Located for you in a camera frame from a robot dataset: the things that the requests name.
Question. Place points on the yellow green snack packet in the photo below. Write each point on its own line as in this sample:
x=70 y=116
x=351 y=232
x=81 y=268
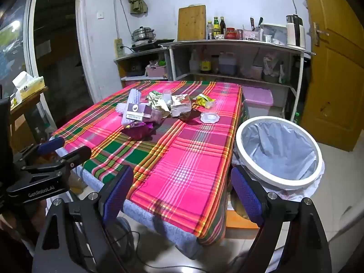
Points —
x=203 y=99

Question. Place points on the pink storage box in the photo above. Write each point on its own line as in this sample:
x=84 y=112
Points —
x=257 y=98

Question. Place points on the dark brown wrapper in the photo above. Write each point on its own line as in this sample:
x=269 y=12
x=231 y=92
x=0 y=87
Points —
x=189 y=115

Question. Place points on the red jar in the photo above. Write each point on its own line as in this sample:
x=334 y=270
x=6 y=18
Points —
x=231 y=33

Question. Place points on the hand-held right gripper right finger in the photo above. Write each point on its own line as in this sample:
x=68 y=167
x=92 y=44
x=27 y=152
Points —
x=246 y=193

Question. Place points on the brown jar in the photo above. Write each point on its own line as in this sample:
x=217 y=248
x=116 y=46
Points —
x=215 y=64

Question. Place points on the purple foil wrapper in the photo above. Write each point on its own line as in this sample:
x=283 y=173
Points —
x=140 y=129

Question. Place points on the dark liquid jug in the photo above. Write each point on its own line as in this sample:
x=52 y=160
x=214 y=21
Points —
x=227 y=65

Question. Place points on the tissue box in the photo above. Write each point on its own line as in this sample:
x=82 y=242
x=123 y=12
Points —
x=28 y=86

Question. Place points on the wooden door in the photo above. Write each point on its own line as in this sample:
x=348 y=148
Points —
x=338 y=76

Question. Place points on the black induction cooker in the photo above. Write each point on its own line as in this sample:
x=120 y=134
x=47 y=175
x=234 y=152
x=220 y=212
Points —
x=150 y=44

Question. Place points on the small clear bottle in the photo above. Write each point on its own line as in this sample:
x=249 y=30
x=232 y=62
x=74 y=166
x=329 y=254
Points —
x=210 y=31

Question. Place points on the beige cardboard carton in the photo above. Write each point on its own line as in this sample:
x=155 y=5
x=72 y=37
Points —
x=180 y=106

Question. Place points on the dark sauce bottle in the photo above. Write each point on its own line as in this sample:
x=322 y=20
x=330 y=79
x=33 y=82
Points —
x=222 y=27

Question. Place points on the white lidded pot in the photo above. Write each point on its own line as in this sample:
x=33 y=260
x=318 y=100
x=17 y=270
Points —
x=256 y=72

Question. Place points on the white metal shelf unit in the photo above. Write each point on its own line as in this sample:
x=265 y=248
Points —
x=227 y=43

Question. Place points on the crumpled plastic bags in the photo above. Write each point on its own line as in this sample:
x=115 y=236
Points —
x=271 y=64

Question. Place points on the white round bin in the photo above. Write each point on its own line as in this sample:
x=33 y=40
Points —
x=287 y=182

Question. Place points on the glass jar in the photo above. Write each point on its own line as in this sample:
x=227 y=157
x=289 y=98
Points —
x=240 y=34

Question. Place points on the brown packet with white label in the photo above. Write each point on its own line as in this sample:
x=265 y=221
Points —
x=139 y=111

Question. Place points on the white wall switch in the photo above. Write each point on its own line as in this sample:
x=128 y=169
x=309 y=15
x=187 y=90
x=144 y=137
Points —
x=100 y=14

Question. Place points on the pink knife holder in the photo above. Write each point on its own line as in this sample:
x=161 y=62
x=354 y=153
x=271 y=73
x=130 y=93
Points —
x=251 y=35

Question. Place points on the electric kettle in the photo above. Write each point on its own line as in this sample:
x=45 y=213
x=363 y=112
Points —
x=294 y=32

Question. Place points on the wooden cutting board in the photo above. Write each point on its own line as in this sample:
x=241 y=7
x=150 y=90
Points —
x=192 y=22

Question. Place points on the tall clear plastic bottle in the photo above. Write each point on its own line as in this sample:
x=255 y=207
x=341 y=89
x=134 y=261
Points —
x=194 y=62

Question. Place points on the white bin with blue liner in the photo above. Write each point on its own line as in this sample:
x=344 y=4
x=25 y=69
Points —
x=278 y=148

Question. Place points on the clear plastic storage container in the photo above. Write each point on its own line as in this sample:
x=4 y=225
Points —
x=277 y=32

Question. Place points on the wooden side cabinet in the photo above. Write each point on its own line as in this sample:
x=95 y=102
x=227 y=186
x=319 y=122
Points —
x=121 y=71

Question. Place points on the green and white wrapper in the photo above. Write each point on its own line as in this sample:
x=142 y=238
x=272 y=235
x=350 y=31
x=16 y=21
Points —
x=156 y=99

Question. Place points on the green bowl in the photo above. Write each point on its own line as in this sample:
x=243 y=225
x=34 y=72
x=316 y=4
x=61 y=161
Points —
x=271 y=78

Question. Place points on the pink plastic basket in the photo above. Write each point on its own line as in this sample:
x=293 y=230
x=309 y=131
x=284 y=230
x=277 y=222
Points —
x=156 y=71

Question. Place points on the white foam fruit net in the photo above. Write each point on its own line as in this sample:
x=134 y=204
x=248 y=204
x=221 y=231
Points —
x=132 y=98

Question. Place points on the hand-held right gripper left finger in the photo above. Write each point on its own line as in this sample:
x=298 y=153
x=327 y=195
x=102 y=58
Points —
x=116 y=193

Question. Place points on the yellow label sauce bottle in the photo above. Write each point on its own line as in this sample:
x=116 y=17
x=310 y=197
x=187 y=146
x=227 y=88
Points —
x=205 y=64

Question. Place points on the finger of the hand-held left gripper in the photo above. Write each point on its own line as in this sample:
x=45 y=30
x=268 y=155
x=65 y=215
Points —
x=79 y=153
x=51 y=144

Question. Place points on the steel pot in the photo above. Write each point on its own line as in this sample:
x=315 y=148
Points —
x=143 y=34

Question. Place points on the pink plaid tablecloth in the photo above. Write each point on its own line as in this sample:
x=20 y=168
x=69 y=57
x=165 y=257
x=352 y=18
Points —
x=182 y=159

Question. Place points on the clear plastic cup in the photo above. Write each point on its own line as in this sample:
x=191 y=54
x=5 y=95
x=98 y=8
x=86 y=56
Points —
x=210 y=108
x=167 y=95

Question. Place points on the yellow power strip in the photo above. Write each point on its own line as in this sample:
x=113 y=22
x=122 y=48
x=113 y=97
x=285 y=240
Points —
x=118 y=48

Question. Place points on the wooden side table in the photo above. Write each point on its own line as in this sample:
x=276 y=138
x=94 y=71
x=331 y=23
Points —
x=22 y=111

